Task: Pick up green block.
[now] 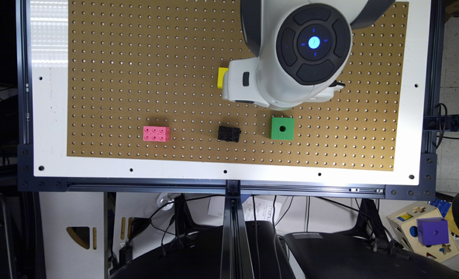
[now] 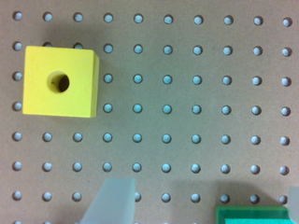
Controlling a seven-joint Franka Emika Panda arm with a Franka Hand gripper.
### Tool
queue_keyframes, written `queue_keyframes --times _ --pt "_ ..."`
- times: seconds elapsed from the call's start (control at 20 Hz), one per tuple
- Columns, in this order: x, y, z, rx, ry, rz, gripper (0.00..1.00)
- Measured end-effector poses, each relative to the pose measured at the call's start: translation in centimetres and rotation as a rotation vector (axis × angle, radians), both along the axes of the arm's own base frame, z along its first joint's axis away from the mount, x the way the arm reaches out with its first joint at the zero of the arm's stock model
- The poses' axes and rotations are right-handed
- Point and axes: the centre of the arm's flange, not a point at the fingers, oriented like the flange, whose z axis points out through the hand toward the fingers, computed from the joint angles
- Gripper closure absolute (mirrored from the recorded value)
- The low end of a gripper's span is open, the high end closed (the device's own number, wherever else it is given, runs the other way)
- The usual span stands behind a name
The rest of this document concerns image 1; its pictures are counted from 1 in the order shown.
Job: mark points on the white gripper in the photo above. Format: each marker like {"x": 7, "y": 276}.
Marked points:
{"x": 244, "y": 83}

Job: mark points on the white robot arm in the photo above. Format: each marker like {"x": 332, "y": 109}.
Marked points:
{"x": 299, "y": 49}

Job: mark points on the yellow block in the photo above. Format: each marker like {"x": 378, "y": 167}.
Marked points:
{"x": 220, "y": 76}

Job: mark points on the black brick block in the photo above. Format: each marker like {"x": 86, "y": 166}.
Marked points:
{"x": 229, "y": 134}

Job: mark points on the green block with hole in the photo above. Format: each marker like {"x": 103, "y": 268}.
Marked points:
{"x": 282, "y": 128}

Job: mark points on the pink brick block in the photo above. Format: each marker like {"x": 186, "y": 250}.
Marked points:
{"x": 156, "y": 133}

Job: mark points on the brown pegboard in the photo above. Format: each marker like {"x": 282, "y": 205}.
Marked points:
{"x": 155, "y": 63}

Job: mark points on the white paper sheet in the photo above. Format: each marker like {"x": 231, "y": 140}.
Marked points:
{"x": 253, "y": 208}

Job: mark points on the black chair left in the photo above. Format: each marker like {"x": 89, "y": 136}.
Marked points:
{"x": 202, "y": 258}

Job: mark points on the black chair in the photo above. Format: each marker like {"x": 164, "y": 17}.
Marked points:
{"x": 336, "y": 256}
{"x": 202, "y": 258}

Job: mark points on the black chair right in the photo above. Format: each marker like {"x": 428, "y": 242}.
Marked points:
{"x": 336, "y": 256}

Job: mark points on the wooden shape sorter box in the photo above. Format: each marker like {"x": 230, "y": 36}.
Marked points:
{"x": 404, "y": 225}

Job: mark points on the white cabinet panel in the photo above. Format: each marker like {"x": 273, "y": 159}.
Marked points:
{"x": 74, "y": 234}

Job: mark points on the purple cube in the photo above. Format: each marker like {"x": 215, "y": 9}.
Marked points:
{"x": 433, "y": 231}

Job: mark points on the dark aluminium table frame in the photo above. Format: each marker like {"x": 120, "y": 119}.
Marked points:
{"x": 45, "y": 166}

